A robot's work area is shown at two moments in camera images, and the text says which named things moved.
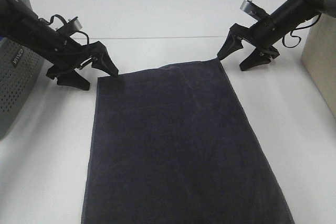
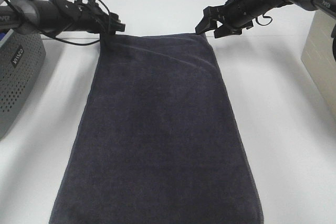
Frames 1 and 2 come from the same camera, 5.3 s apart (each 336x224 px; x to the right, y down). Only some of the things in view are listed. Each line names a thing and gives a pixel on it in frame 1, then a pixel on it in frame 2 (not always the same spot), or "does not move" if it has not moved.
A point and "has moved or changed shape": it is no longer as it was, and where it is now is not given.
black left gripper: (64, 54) → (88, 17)
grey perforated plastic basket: (20, 68) does not move
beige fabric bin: (319, 58) does not move
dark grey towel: (177, 144) has moved or changed shape
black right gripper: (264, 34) → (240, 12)
